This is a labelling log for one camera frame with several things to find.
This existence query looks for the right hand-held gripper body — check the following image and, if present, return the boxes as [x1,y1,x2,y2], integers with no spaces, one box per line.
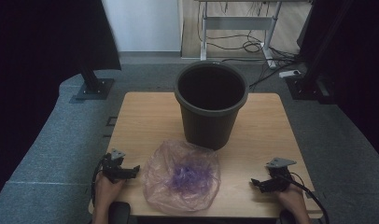
[265,157,298,193]

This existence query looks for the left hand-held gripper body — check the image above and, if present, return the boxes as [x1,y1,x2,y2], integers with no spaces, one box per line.
[101,148,130,184]

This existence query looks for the translucent pink plastic bag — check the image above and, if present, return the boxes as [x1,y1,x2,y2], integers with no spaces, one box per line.
[140,138,222,216]

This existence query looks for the black plastic bin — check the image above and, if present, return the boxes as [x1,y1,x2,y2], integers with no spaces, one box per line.
[174,60,250,151]

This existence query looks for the person's left hand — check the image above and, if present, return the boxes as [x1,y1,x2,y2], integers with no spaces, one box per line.
[93,171,127,205]

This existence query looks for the person's right hand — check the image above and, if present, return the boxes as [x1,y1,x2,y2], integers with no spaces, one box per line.
[275,183,307,216]

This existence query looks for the black armrest pad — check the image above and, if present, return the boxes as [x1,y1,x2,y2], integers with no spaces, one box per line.
[106,201,132,224]
[277,209,293,224]

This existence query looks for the black stand base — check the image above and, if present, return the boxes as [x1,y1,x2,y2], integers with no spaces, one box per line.
[285,74,336,105]

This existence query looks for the white power strip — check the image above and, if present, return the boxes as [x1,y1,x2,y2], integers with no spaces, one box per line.
[278,69,302,79]

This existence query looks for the black curtain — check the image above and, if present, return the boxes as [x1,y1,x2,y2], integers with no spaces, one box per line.
[0,0,122,207]
[296,0,379,169]

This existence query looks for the black stand with base plate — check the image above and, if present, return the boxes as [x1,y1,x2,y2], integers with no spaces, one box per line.
[69,65,116,104]

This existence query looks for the long black looping cable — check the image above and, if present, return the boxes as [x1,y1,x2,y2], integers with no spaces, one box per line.
[220,57,299,91]

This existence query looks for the tangle of black cables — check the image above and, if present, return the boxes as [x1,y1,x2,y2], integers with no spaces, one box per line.
[196,1,303,68]

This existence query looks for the gray metal desk frame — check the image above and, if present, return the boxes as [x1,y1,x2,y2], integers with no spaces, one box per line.
[195,0,313,70]

